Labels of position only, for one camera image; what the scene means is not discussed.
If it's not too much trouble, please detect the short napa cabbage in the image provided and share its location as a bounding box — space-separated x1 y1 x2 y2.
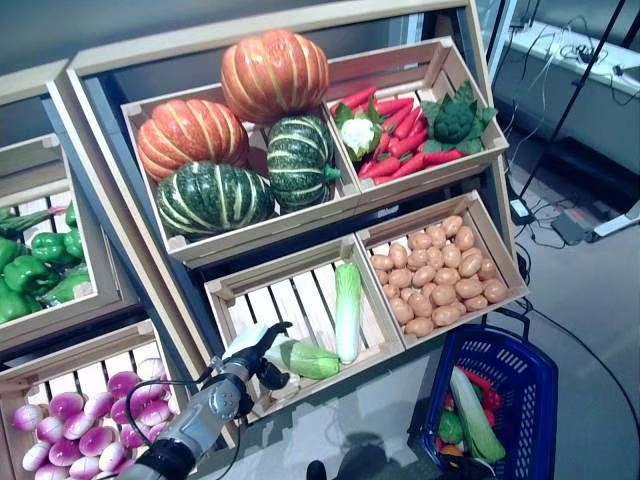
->
263 335 342 380

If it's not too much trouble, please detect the green cucumber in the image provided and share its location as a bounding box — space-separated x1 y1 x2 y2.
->
0 205 67 240

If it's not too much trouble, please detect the large green striped pumpkin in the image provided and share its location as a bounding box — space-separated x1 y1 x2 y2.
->
154 160 276 240

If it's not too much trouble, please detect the wooden crate with purple onions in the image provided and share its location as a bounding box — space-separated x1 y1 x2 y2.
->
0 319 239 480

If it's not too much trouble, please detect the red bell pepper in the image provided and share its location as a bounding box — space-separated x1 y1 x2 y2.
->
462 368 504 414

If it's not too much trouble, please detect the large orange pumpkin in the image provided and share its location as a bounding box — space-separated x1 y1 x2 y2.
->
220 28 331 125

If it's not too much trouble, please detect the white desk foot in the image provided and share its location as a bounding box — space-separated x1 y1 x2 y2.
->
593 202 640 238

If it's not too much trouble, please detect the long napa cabbage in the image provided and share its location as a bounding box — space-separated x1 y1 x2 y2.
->
333 262 363 365

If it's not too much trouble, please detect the white long bench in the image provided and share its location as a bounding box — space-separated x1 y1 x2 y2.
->
492 19 640 146

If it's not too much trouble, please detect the large wooden display shelf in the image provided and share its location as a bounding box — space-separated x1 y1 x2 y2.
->
47 0 519 451

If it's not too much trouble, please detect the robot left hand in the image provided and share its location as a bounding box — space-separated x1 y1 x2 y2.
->
221 320 294 392

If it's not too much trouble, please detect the flat orange pumpkin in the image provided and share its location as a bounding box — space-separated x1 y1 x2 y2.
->
136 98 250 183

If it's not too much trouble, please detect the black tripod stand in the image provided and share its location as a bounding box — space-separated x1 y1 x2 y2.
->
517 0 629 201

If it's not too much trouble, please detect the wooden crate with green peppers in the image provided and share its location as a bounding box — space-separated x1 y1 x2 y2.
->
0 133 124 346
0 58 146 351

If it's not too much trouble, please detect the blue plastic shopping basket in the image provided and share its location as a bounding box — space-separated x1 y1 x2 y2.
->
408 322 560 480

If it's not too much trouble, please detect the small green striped pumpkin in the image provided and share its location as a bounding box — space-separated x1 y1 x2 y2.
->
266 114 342 212

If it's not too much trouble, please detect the grey floor box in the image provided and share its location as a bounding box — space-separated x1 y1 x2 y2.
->
551 209 599 246

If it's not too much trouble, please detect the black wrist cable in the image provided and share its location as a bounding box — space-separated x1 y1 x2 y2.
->
124 367 224 449

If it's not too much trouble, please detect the white cauliflower with leaves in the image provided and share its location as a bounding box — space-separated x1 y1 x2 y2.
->
332 97 384 162

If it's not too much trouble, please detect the black floor cable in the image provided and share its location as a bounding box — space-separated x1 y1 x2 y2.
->
519 299 640 431

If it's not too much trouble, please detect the green broccoli with leaves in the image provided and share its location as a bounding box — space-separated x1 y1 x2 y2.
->
419 79 499 156

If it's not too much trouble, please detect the wooden crate with pumpkins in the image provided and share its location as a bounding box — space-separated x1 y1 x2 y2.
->
121 82 362 269

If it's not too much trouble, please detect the black power adapter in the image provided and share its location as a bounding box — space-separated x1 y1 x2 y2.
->
508 198 536 225

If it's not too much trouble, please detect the napa cabbage with yellow tip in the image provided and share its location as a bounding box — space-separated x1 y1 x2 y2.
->
448 365 507 464

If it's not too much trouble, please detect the wooden crate with carrots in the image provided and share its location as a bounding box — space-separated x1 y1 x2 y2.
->
323 35 510 204

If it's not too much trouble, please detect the small green bell pepper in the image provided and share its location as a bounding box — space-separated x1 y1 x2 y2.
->
437 409 466 445

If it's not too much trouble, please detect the wooden crate with potatoes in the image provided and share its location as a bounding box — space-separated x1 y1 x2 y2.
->
355 189 530 350

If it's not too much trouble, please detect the wooden crate with cabbages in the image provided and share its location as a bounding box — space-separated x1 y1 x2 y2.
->
203 234 406 424

